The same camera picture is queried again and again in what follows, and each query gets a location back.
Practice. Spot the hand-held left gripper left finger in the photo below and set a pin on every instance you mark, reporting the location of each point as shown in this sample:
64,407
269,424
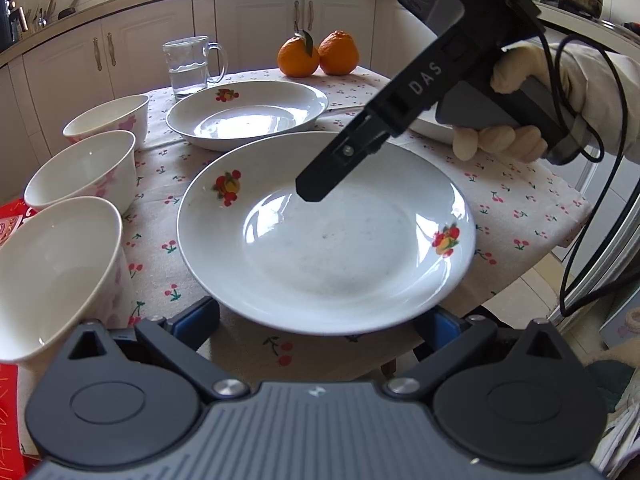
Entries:
197,317

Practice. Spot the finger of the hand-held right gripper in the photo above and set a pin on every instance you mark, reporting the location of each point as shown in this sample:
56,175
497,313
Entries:
325,170

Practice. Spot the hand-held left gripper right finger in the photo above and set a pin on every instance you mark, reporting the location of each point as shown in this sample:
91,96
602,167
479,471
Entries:
440,324

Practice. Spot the white pink floral bowl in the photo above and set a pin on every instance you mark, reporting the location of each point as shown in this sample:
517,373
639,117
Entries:
80,170
107,117
50,270

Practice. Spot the person's right forearm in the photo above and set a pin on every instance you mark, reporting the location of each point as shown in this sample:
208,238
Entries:
617,100

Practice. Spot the person's right hand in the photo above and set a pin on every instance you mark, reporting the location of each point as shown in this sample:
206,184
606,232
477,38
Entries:
500,142

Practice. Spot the orange with green leaf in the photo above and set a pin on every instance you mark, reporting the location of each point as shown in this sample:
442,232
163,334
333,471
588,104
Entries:
297,57

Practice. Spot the orange without leaf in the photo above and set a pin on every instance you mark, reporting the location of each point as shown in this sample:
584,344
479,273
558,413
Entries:
340,52

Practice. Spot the cherry print tablecloth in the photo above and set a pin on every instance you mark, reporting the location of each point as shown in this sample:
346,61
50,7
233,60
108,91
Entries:
510,195

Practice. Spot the gas stove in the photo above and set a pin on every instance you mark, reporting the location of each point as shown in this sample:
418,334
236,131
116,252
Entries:
617,29

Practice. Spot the glass mug with water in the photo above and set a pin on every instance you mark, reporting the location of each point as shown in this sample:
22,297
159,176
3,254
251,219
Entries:
187,67

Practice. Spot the silver metal appliance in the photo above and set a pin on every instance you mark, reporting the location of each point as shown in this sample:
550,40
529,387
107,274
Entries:
607,260

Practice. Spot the red printed carton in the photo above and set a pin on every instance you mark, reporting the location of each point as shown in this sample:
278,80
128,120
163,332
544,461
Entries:
10,410

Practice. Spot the white kitchen cabinets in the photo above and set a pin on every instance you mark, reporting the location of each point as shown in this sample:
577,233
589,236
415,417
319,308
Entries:
140,50

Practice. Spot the small black pan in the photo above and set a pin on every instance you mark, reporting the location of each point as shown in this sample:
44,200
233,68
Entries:
67,11

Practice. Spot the kitchen utensil holder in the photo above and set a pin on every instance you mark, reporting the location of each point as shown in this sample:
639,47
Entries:
41,15

